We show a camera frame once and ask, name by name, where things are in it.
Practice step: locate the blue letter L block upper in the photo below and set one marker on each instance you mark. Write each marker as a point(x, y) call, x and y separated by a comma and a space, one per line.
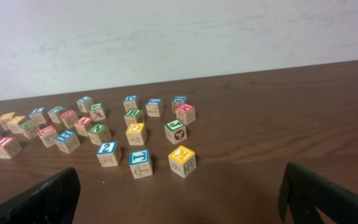
point(85, 103)

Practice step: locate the green letter R block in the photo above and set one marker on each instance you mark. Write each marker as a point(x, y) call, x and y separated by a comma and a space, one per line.
point(30, 129)

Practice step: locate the red letter U block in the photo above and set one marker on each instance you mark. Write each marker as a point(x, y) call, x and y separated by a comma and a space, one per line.
point(48, 135)

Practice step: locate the blue number 2 block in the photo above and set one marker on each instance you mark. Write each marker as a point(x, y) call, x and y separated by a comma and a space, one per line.
point(109, 154)

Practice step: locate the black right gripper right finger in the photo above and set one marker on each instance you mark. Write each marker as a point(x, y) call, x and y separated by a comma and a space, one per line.
point(305, 192)

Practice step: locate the blue letter P block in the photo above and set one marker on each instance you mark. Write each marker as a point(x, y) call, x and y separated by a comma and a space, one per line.
point(54, 114)

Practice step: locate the blue number 5 block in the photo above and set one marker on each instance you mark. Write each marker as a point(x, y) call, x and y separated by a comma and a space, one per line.
point(154, 107)

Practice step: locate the blue letter d block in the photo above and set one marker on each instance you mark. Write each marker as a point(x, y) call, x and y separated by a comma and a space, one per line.
point(178, 101)
point(131, 102)

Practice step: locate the yellow letter S block right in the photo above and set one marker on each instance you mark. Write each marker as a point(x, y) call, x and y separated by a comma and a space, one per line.
point(14, 124)

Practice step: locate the red letter E block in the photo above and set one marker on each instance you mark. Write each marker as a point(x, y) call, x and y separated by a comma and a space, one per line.
point(69, 117)

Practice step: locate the blue letter T block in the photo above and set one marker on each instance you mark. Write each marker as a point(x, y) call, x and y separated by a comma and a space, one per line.
point(140, 163)

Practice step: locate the blue letter L block left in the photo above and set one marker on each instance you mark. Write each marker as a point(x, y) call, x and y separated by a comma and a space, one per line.
point(39, 115)

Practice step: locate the blue letter D block right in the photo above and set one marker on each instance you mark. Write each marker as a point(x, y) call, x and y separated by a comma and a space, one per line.
point(178, 101)

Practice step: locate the blue letter l block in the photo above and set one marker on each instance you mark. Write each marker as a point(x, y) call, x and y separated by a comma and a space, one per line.
point(85, 103)
point(39, 115)

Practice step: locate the red letter M block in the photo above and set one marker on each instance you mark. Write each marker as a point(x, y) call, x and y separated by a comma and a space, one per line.
point(186, 113)

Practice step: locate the green letter B block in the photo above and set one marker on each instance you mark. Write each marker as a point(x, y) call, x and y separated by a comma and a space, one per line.
point(134, 116)

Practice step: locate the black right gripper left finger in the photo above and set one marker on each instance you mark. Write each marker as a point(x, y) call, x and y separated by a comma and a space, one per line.
point(53, 200)

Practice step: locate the green number 4 block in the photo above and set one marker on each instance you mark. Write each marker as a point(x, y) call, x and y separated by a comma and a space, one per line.
point(97, 112)

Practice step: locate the red letter A block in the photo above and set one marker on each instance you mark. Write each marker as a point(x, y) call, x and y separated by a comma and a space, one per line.
point(83, 125)

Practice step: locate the blue letter D block left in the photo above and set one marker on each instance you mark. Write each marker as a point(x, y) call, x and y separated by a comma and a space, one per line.
point(131, 102)

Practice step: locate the green letter N block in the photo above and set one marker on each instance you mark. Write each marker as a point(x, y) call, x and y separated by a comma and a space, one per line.
point(99, 133)

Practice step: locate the yellow letter Y block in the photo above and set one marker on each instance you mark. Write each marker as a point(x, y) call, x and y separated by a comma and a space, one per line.
point(182, 161)

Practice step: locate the green letter J block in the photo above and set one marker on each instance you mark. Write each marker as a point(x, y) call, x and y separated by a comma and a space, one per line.
point(175, 131)

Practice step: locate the red letter I block moved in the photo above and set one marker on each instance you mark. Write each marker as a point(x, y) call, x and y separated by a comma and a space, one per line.
point(9, 147)

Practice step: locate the yellow letter G block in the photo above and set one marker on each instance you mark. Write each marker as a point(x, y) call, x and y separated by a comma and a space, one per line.
point(136, 134)

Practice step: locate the blue letter H block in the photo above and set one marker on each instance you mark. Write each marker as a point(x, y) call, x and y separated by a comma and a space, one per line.
point(67, 141)

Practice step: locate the yellow letter W block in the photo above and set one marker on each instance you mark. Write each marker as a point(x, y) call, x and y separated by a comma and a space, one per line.
point(5, 118)

